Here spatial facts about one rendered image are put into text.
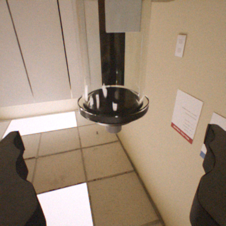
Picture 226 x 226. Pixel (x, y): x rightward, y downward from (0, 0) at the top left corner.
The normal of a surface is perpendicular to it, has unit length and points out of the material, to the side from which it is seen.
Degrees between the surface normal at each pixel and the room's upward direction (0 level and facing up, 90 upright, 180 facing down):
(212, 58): 90
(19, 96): 90
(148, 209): 180
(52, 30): 90
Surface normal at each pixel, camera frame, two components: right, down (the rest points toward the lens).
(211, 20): -0.96, 0.14
